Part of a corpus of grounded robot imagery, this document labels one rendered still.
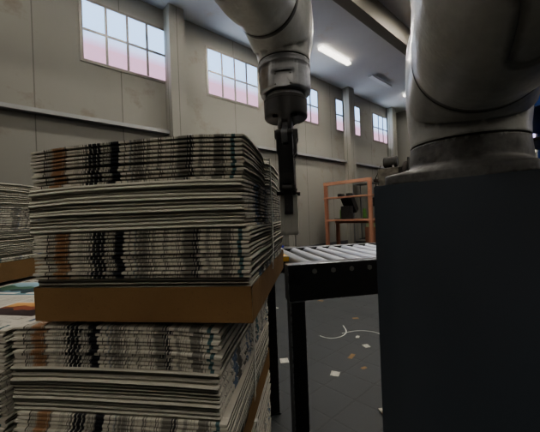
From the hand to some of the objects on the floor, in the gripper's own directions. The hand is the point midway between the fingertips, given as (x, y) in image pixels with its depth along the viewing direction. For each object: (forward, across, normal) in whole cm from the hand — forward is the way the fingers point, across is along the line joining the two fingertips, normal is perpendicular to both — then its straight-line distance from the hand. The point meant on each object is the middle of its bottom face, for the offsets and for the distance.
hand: (289, 214), depth 53 cm
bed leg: (+96, -49, -2) cm, 108 cm away
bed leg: (+96, -96, -18) cm, 137 cm away
